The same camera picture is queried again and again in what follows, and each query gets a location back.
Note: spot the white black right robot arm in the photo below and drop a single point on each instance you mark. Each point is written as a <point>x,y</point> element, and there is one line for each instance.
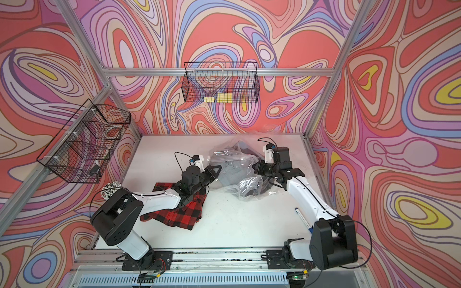
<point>333,241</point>

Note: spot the bundle of rods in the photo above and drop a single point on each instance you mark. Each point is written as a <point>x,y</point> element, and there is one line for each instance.
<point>110,189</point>

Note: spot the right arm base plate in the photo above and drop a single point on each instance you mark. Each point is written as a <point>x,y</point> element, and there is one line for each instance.
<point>280,260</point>

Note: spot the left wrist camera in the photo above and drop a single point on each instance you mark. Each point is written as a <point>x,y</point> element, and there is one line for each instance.
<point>198,161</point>

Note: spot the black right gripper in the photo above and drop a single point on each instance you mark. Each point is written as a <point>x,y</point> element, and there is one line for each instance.
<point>260,170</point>

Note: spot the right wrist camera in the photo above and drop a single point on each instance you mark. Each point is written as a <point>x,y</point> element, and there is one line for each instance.
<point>268,152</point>

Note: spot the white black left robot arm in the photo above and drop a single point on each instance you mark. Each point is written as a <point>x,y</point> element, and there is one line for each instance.
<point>115,219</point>

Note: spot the yellow block in basket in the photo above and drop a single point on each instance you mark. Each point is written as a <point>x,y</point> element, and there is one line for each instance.
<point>220,97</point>

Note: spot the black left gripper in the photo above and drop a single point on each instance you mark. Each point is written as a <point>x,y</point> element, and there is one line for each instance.
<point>208,171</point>

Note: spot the clear plastic vacuum bag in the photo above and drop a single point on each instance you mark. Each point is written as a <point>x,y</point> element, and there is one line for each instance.
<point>237,157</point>

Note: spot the black wire basket wall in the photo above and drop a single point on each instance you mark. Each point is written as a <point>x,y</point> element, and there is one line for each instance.
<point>204,79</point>
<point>82,149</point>

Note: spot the black wire basket left wall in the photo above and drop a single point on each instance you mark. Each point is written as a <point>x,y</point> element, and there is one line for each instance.
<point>82,149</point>

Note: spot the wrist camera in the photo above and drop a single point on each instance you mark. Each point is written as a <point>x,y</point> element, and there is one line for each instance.
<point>198,161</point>
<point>268,152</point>

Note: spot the red black plaid shirt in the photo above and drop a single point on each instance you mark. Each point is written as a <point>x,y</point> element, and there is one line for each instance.
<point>185,217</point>

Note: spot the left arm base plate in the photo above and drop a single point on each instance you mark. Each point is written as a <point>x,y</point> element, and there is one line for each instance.
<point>156,261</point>

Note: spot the blue white marker pen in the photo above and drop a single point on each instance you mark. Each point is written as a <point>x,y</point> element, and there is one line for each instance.
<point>303,219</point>

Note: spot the grey shirt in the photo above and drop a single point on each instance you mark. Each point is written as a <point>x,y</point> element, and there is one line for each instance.
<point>235,170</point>

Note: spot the black wire basket back wall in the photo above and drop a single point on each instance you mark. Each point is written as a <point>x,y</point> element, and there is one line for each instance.
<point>204,79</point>

